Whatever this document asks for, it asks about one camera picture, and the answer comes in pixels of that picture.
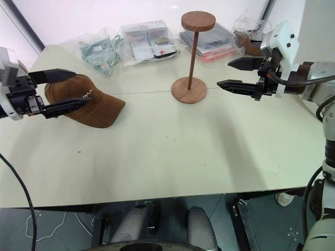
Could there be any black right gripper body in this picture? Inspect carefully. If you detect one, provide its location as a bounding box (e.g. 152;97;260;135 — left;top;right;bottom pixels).
252;49;285;102

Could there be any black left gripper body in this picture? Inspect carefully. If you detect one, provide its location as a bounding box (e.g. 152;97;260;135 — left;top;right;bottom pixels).
6;74;44;118

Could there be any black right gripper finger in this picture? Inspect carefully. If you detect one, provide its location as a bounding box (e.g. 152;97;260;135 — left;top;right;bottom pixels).
216;79;259;100
227;57;263;71

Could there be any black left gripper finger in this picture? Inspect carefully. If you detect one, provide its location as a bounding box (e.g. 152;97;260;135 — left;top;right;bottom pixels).
41;97;93;120
28;69;77;85

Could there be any wooden hat stand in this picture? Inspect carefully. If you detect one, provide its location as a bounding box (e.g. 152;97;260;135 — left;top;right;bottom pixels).
171;10;217;105

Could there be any brown leather item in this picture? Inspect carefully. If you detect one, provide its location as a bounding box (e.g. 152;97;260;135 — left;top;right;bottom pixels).
234;30;265;55

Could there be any plastic bag with red packs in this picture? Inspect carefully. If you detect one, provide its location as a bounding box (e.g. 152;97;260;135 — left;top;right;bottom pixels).
179;22;245;63

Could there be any brown suede baseball cap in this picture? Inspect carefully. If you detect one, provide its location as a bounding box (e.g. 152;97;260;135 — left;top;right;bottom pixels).
43;74;126;129

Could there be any crumpled clear plastic bag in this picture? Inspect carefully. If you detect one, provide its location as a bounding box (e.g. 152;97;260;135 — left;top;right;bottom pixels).
230;9;274;56

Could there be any plastic bag with green items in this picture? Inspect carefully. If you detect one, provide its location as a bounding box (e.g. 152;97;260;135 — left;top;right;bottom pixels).
59;27;124;79

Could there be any plastic bag with boxes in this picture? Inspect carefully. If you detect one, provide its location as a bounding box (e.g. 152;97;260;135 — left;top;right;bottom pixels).
117;19;182;68

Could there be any white round object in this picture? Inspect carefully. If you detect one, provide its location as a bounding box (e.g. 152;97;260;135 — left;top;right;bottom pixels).
274;192;296;208

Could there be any grey rounded shape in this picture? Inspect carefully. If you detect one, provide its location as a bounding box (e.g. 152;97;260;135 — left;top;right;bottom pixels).
186;206;218;249
110;206;158;244

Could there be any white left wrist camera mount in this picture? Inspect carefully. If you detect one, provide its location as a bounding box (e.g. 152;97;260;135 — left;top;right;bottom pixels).
0;46;29;121

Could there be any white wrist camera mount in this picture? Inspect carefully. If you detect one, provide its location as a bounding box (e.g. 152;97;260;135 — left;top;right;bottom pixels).
0;46;29;121
260;20;300;99

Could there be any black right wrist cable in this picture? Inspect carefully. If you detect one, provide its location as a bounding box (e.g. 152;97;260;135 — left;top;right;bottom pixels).
269;61;335;87

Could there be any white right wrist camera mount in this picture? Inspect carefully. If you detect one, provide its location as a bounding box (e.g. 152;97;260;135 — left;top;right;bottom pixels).
260;20;300;99

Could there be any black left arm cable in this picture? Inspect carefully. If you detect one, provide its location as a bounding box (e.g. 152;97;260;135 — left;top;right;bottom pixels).
0;153;37;251

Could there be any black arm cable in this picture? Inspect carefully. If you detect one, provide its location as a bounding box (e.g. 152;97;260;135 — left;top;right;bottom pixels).
0;153;37;251
300;94;335;251

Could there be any white cord on floor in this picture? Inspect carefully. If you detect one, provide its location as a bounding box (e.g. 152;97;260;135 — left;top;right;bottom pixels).
25;210;68;243

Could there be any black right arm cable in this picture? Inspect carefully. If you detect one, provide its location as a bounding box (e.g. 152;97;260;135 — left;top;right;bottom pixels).
300;94;335;251

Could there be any metal table frame bracket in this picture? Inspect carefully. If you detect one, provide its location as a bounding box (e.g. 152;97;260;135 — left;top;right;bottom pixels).
232;198;259;251

